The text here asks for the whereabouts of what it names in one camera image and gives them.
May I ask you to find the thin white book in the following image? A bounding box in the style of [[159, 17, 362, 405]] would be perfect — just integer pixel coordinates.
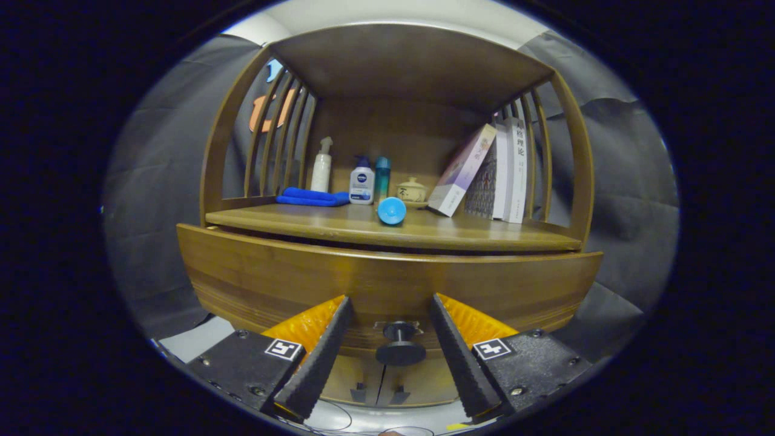
[[492, 121, 509, 220]]

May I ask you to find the blue folded cloth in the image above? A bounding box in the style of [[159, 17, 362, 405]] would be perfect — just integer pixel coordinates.
[[276, 187, 351, 208]]

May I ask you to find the purple book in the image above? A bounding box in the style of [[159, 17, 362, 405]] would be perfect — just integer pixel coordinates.
[[427, 124, 498, 217]]

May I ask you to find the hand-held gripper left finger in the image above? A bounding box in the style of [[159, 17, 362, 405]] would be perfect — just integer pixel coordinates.
[[185, 294, 355, 423]]

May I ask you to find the white lotion bottle blue cap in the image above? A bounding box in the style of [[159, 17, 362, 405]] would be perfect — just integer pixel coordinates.
[[349, 156, 375, 205]]

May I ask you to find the blue cleanser tube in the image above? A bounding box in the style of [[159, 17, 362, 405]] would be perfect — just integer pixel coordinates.
[[377, 197, 407, 226]]

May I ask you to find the ceramic lidded teacup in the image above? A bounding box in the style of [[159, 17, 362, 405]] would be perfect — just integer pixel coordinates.
[[397, 177, 428, 203]]

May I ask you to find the white pump bottle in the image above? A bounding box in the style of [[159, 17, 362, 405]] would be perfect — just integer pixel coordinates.
[[310, 136, 334, 193]]

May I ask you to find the teal bottle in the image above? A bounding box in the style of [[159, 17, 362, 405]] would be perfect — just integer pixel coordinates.
[[374, 157, 392, 203]]

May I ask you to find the wooden cabinet door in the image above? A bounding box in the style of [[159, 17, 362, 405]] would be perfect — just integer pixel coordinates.
[[321, 354, 385, 406], [378, 362, 461, 408]]

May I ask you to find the wooden countertop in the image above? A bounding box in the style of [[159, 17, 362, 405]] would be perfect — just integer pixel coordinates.
[[205, 203, 583, 253]]

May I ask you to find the thick white book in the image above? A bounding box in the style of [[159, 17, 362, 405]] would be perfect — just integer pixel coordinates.
[[506, 117, 529, 224]]

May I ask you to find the wooden cabinet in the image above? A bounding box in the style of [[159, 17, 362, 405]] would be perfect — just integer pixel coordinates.
[[177, 23, 604, 408]]

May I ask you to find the patterned cover book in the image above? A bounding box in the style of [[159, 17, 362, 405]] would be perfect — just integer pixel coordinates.
[[464, 154, 497, 219]]

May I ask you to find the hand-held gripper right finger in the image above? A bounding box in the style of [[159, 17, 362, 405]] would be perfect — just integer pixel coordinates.
[[429, 292, 594, 422]]

